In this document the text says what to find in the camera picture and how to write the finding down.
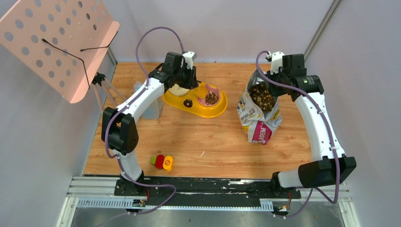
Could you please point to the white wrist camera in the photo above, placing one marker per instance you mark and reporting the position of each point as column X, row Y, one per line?
column 190, row 58
column 275, row 60

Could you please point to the pink perforated music stand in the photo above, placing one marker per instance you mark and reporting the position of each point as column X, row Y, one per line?
column 63, row 41

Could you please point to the aluminium frame rail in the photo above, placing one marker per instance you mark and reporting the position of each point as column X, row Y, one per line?
column 97, row 191

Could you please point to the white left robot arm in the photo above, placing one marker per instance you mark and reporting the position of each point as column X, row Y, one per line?
column 119, row 125

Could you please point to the translucent blue plastic container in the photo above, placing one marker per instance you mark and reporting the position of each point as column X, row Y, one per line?
column 150, row 108

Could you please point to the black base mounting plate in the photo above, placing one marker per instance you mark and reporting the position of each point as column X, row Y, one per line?
column 204, row 192

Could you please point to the cream cat-ear bowl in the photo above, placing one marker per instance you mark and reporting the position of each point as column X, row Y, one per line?
column 176, row 90

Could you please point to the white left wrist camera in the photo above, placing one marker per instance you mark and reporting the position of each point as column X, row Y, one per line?
column 190, row 58

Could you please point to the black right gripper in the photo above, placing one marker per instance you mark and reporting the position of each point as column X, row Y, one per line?
column 274, row 92

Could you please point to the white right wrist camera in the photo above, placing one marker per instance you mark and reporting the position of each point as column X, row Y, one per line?
column 275, row 60

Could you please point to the yellow double pet bowl tray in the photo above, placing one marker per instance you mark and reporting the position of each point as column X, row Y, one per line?
column 190, row 104

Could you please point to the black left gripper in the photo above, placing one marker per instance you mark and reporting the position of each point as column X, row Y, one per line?
column 189, row 80

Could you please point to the red yellow green toy block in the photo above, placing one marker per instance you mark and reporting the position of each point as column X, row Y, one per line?
column 162, row 162

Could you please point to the yellow plastic scoop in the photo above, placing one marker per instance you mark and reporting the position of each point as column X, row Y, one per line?
column 200, row 93

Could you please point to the brown kibble in pink bowl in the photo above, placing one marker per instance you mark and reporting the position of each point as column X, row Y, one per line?
column 211, row 98

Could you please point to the pink cat-ear bowl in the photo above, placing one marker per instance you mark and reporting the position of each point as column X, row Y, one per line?
column 210, row 88

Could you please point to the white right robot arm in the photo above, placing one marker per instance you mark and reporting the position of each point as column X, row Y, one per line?
column 330, row 164

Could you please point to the pet food bag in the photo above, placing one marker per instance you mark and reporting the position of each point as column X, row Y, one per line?
column 258, row 110

